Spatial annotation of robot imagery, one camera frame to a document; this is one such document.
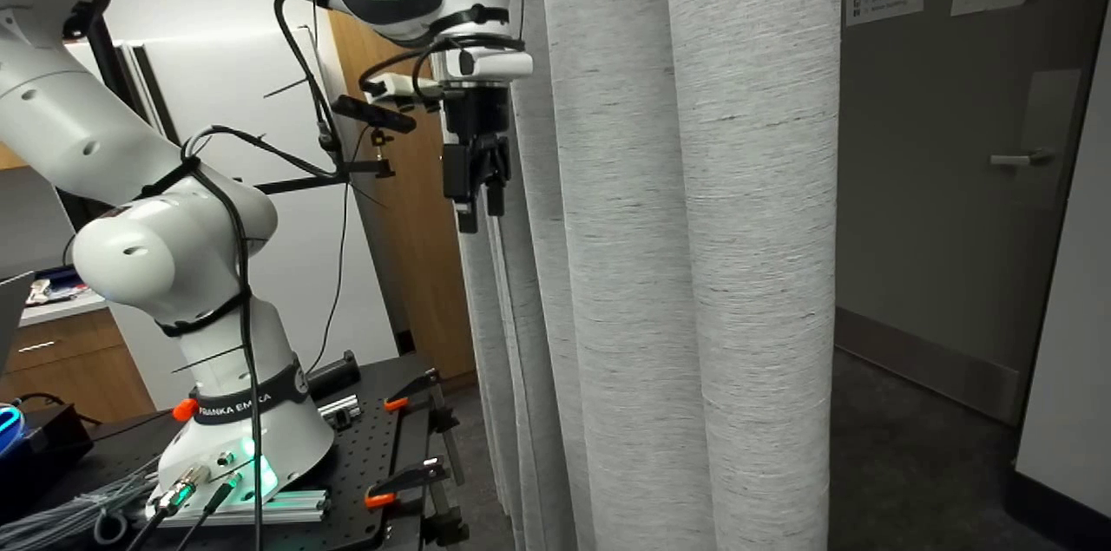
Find camera on mount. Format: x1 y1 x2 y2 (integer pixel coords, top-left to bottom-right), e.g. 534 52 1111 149
254 95 418 195

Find white refrigerator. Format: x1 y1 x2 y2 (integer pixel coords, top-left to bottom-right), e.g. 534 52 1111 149
65 20 402 410

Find tall wooden panel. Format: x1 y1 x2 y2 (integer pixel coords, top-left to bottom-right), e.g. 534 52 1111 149
304 0 480 380

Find short aluminium profile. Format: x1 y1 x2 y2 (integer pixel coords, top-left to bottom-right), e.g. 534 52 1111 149
316 395 363 432

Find thin black cable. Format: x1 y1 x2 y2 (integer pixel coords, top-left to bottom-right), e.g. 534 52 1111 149
306 133 352 377

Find grey door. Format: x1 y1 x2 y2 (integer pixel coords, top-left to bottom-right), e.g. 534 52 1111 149
835 0 1111 428

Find grey white curtain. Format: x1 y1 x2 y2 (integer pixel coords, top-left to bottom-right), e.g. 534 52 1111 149
455 0 845 551

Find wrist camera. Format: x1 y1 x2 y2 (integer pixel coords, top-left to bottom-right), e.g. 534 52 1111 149
362 72 442 109

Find silver door handle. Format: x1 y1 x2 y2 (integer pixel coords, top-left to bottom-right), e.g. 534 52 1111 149
989 148 1055 168

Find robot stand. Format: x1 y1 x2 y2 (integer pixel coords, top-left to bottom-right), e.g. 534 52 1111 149
0 351 470 551

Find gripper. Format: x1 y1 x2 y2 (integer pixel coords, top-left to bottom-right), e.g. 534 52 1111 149
442 87 513 235

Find orange black clamp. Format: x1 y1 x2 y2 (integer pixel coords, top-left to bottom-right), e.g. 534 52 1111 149
383 368 462 437
364 456 470 548

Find small black block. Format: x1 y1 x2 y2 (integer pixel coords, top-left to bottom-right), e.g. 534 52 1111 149
307 351 362 401

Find bundle of grey cables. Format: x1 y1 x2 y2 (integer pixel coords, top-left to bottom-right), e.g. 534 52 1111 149
0 460 161 551

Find black box with blue light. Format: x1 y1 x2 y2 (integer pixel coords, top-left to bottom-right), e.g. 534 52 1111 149
0 402 95 521

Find wooden cabinet with drawer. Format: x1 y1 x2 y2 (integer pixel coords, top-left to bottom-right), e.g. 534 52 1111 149
0 308 158 424

